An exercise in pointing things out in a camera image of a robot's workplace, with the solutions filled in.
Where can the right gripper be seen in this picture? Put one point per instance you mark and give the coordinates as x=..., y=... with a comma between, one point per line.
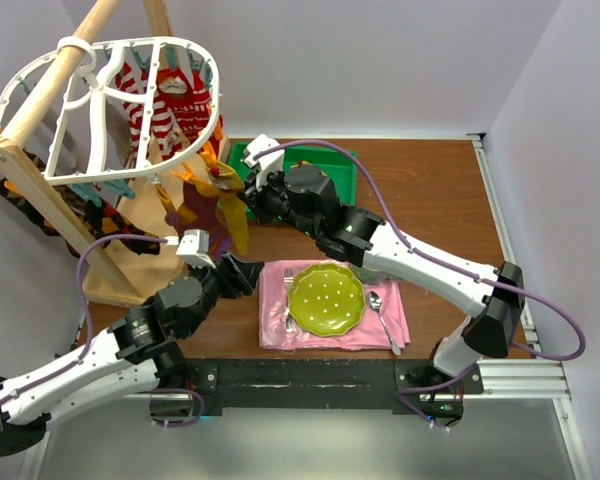
x=265, y=183

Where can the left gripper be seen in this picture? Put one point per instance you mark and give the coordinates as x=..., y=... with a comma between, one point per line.
x=238, y=277

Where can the purple yellow striped sock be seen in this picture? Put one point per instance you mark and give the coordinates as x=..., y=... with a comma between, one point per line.
x=198, y=211

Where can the yellow monster sock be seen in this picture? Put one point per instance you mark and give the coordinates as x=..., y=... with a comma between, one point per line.
x=223, y=184

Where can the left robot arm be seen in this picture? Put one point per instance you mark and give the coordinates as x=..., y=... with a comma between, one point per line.
x=136, y=353

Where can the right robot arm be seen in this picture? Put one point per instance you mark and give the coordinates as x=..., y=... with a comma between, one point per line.
x=483, y=292

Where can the wooden hanger stand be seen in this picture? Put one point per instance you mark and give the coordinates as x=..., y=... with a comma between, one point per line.
x=115, y=277

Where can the green plastic tray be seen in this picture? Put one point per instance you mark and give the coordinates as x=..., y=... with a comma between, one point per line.
x=340, y=167

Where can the silver fork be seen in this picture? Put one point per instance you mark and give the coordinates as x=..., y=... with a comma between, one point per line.
x=288, y=278

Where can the pink cloth napkin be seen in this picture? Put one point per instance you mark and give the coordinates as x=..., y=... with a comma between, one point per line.
x=368, y=335

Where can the green scalloped plate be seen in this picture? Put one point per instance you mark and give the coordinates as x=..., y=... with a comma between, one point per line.
x=327, y=300

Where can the teal ceramic mug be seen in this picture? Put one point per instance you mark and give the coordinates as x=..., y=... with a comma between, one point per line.
x=368, y=276

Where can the red patterned sock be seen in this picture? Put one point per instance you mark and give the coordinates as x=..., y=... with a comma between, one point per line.
x=194, y=114

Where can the silver spoon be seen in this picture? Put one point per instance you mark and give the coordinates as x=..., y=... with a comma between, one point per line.
x=375, y=303

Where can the black argyle sock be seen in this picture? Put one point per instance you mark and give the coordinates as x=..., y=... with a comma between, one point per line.
x=100, y=220

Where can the red white striped sock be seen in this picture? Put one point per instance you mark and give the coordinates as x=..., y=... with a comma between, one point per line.
x=163, y=125

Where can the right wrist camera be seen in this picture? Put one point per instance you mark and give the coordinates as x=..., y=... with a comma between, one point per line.
x=259, y=154

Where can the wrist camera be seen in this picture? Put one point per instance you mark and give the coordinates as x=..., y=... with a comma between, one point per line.
x=193, y=249
x=259, y=154

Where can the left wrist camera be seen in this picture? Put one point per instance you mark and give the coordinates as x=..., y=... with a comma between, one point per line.
x=193, y=249

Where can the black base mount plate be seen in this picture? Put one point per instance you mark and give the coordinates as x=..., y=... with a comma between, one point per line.
x=313, y=384

